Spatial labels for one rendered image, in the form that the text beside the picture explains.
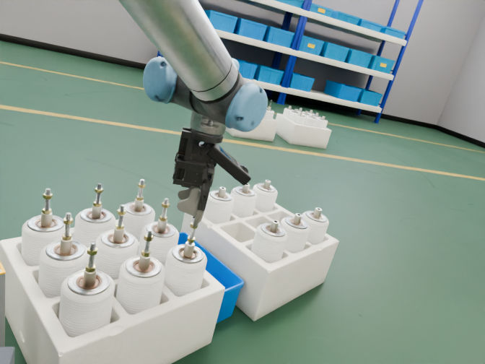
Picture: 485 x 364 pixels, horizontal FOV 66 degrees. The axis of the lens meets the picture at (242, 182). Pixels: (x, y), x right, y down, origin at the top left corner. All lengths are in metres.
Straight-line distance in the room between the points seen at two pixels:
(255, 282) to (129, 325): 0.42
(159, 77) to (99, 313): 0.45
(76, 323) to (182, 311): 0.23
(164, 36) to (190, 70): 0.06
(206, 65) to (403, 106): 7.43
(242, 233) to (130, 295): 0.55
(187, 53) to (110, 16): 5.42
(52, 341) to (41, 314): 0.07
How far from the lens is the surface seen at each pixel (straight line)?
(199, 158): 0.78
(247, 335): 1.11
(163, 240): 0.95
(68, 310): 0.79
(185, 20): 0.47
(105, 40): 5.91
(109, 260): 0.90
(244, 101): 0.55
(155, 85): 0.65
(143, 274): 0.82
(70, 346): 0.78
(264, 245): 1.08
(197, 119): 0.75
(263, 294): 1.10
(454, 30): 8.24
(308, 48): 5.79
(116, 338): 0.81
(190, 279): 0.89
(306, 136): 3.39
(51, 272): 0.86
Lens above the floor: 0.74
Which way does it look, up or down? 20 degrees down
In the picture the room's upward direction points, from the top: 14 degrees clockwise
